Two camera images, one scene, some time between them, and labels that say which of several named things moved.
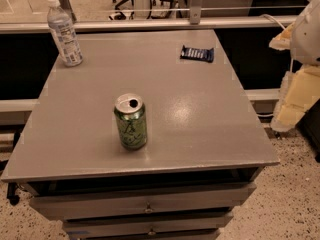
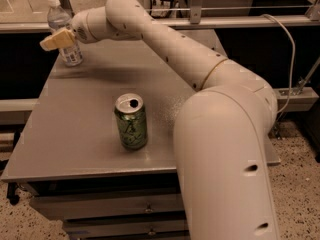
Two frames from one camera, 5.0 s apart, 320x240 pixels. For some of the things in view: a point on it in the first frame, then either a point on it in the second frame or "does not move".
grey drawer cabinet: x=204 y=150 does not move
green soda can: x=129 y=111 does not move
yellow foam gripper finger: x=283 y=40 → x=62 y=39
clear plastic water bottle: x=65 y=34 does not move
